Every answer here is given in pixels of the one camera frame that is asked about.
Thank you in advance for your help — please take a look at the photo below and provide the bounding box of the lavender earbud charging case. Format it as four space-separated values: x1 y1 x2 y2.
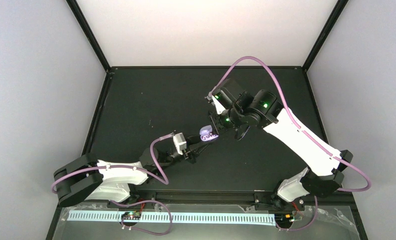
199 125 219 143

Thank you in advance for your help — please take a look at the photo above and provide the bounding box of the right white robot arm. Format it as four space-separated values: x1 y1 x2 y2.
207 79 353 210

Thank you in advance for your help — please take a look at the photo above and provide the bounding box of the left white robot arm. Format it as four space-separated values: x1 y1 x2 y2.
51 132 218 207

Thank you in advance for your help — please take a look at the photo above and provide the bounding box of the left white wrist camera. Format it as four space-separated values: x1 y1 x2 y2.
173 132 187 155

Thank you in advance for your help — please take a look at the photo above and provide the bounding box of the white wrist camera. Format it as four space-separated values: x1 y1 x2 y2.
206 95 226 115
173 132 187 155

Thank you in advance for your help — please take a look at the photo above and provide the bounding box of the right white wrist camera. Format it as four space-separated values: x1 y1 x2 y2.
206 95 226 115

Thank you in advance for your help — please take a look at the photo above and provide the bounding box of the black aluminium front rail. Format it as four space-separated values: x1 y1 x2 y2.
60 187 354 206

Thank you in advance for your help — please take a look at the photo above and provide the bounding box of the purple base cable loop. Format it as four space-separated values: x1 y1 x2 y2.
111 200 174 237

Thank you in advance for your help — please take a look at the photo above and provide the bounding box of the white slotted cable duct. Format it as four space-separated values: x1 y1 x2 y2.
66 210 276 226

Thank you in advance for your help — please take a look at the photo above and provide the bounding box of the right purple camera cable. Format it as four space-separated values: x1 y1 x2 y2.
208 55 373 193

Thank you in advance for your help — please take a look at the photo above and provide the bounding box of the purple camera cable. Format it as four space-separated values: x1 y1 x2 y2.
50 133 176 195
208 55 373 193

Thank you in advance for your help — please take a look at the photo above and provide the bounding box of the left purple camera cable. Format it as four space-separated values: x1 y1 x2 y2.
50 133 176 195

